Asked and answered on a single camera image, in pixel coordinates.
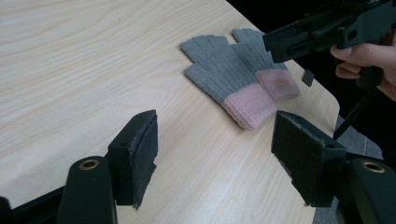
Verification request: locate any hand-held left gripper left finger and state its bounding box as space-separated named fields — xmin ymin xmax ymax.
xmin=106 ymin=109 xmax=159 ymax=209

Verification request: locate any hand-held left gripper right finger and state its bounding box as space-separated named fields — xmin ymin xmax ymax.
xmin=270 ymin=109 xmax=347 ymax=208

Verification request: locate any grey pink glove with label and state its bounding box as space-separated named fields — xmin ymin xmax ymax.
xmin=232 ymin=27 xmax=302 ymax=101

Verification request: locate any grey and pink knit glove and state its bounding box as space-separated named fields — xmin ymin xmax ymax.
xmin=179 ymin=35 xmax=278 ymax=131

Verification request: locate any small black square piece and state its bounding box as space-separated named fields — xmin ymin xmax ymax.
xmin=301 ymin=68 xmax=316 ymax=88

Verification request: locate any black cable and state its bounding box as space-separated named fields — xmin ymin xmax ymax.
xmin=332 ymin=88 xmax=380 ymax=141

